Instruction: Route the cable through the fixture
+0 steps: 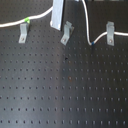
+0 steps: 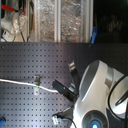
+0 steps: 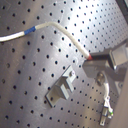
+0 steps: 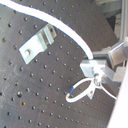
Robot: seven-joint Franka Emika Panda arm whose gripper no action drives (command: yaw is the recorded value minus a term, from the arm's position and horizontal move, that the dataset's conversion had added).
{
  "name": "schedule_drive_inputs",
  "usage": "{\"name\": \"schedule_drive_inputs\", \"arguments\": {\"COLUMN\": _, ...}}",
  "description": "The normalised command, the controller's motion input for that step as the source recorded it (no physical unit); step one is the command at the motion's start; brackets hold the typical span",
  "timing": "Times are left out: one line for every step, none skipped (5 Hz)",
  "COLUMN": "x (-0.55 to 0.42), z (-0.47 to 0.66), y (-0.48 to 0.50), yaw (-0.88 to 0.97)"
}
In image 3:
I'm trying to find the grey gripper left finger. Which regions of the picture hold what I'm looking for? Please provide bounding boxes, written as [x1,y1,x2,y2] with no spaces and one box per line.
[82,61,126,86]

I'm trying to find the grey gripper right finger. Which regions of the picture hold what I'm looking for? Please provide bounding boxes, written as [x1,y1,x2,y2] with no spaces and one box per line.
[91,44,128,69]

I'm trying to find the white cable with blue tape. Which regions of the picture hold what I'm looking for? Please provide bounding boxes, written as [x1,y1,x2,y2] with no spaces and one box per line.
[0,21,93,62]

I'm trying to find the small white connector plug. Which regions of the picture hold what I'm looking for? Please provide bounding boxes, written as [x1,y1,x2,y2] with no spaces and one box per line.
[100,83,114,126]

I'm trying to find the grey metal cable clip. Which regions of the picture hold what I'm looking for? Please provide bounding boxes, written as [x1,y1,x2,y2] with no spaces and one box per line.
[46,65,76,107]

